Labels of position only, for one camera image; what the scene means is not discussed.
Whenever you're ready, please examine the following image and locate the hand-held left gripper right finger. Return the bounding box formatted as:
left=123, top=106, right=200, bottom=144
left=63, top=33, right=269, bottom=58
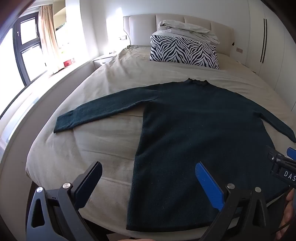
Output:
left=195, top=162, right=281, bottom=241

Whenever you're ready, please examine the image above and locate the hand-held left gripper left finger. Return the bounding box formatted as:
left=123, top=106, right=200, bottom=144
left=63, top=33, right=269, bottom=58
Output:
left=25, top=161, right=109, bottom=241

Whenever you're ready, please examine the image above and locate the dark green knit sweater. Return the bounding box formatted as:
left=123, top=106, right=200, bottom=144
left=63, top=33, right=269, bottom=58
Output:
left=53, top=78, right=296, bottom=232

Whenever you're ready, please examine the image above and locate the person's right hand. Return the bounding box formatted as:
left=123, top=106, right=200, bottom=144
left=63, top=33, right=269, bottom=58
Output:
left=275, top=188, right=296, bottom=241

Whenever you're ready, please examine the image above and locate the white window ledge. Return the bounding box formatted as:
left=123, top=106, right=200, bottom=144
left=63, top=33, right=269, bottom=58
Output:
left=0, top=61, right=96, bottom=173

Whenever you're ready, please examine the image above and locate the white wardrobe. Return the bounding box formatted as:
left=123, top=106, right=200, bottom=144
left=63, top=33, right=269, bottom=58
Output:
left=245, top=0, right=296, bottom=112

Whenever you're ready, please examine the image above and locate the bed with beige sheet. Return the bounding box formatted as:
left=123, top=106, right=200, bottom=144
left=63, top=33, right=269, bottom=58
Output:
left=25, top=45, right=296, bottom=240

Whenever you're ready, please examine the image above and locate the white nightstand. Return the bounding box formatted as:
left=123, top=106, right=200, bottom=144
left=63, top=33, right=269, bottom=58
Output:
left=92, top=54, right=119, bottom=69

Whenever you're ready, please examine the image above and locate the zebra print pillow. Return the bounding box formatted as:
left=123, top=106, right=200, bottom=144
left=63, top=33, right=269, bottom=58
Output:
left=149, top=32, right=220, bottom=70

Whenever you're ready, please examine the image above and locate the beige curtain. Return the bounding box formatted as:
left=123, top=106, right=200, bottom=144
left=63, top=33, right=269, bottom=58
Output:
left=38, top=6, right=61, bottom=71

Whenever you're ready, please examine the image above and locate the dark framed window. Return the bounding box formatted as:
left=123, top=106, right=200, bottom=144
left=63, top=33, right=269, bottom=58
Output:
left=0, top=11, right=48, bottom=87

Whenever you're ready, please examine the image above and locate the white crumpled duvet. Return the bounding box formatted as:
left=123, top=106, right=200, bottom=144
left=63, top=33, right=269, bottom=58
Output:
left=158, top=20, right=221, bottom=45

